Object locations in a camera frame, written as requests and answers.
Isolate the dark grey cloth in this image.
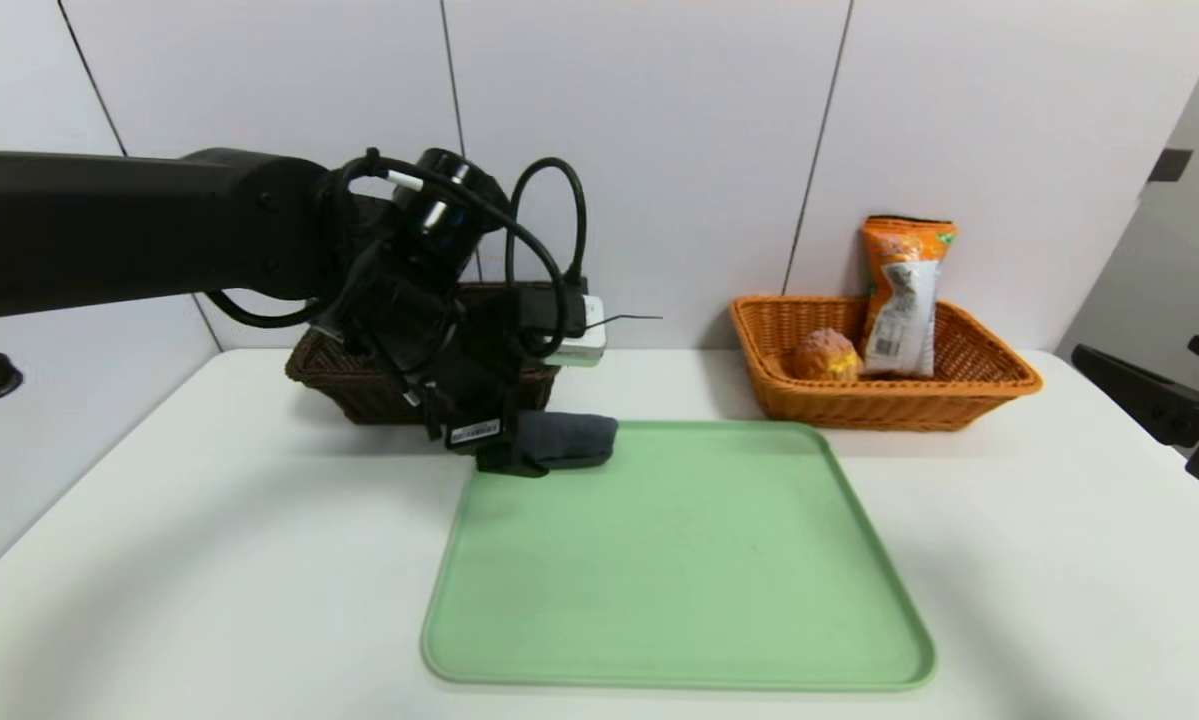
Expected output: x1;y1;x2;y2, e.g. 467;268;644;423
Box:
514;412;618;471

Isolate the orange wicker basket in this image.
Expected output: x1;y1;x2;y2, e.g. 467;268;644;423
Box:
729;295;1044;433

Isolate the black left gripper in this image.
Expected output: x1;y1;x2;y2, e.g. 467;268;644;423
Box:
445;357;550;479

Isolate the orange snack bag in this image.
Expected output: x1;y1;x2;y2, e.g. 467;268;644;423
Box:
859;215;958;379

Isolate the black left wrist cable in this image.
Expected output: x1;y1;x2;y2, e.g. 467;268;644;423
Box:
204;148;590;411

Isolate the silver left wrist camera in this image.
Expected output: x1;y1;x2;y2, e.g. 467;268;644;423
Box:
519;283;608;369

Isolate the light green plastic tray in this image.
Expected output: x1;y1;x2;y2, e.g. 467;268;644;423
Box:
420;420;938;693

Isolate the dark brown wicker basket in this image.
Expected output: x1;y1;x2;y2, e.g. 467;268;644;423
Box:
286;283;570;427

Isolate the cream puff bread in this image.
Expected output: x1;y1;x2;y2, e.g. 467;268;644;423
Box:
792;328;863;382

